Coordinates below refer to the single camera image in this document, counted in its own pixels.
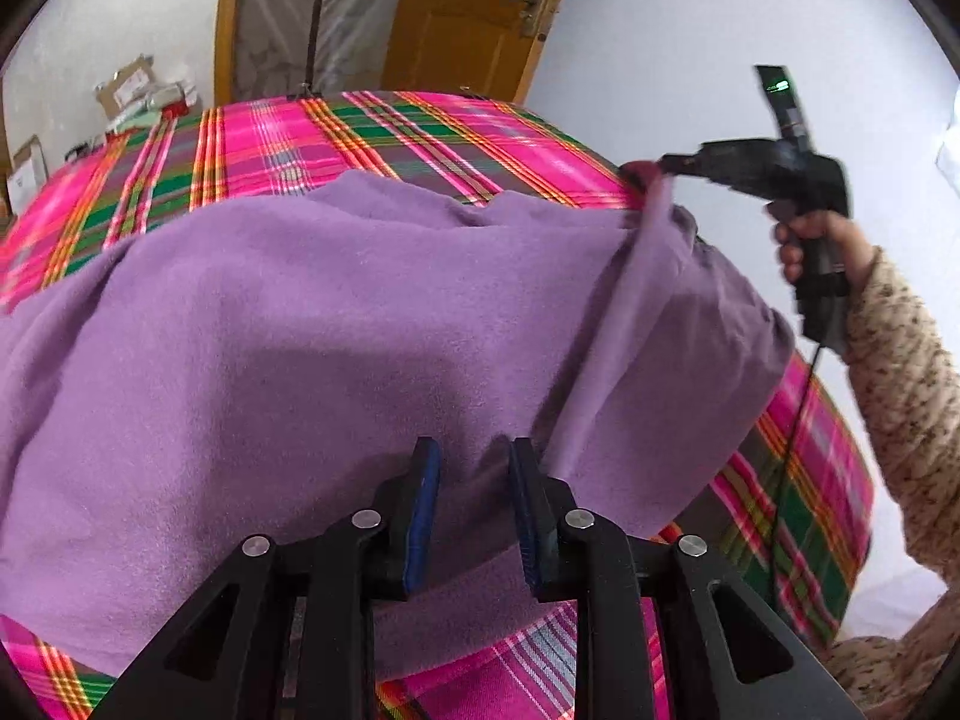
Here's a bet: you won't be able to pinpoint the pale wall sheet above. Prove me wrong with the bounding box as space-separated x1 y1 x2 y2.
934 82 960 175

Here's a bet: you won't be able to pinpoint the metal door handle lock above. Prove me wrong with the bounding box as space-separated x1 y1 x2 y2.
510 0 560 40

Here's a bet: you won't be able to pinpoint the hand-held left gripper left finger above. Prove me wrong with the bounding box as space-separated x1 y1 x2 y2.
94 435 442 720

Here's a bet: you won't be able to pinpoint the purple fleece garment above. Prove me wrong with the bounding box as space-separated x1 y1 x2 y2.
0 160 797 682

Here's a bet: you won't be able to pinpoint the person's right forearm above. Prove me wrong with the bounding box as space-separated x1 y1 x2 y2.
840 246 960 587

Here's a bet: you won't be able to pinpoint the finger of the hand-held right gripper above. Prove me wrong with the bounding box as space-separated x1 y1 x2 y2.
660 146 732 185

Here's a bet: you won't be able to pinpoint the black cable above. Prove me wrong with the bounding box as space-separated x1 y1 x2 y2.
763 343 824 610

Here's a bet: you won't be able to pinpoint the person's right hand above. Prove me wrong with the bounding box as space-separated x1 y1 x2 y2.
775 208 876 293

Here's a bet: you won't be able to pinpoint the person's patterned clothing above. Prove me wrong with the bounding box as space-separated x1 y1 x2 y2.
825 600 960 715

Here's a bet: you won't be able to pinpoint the wooden door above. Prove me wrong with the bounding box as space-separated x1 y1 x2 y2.
382 0 587 104

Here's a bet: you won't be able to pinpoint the white carton box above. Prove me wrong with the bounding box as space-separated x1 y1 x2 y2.
6 135 47 212

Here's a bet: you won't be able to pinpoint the pink green plaid bedsheet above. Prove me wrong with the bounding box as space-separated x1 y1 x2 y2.
0 90 876 720

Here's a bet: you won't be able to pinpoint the silver packets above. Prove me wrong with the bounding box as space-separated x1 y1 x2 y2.
150 79 200 112

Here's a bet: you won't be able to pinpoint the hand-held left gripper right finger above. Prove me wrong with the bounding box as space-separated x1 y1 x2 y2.
508 435 863 720

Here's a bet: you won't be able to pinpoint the cardboard box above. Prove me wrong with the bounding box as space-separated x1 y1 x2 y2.
94 56 156 119

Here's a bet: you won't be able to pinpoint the grey door curtain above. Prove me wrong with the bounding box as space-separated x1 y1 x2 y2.
238 0 413 100

